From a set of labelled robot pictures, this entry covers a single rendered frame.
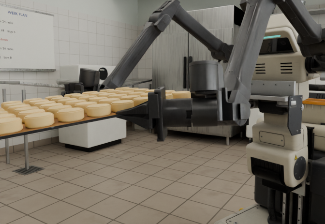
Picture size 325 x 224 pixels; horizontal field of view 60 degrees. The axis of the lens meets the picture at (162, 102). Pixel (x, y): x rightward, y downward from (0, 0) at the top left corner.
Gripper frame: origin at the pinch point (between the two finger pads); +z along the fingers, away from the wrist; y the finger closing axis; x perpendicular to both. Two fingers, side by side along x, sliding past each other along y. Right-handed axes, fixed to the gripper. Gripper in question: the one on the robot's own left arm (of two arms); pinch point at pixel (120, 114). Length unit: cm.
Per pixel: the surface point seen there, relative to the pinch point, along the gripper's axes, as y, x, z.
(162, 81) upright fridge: 18, 409, 48
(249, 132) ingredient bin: 99, 369, -84
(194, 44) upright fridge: -37, 388, -6
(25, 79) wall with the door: 2, 312, 229
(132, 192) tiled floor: 104, 180, 49
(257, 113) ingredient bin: 70, 367, -95
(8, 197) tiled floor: 98, 155, 153
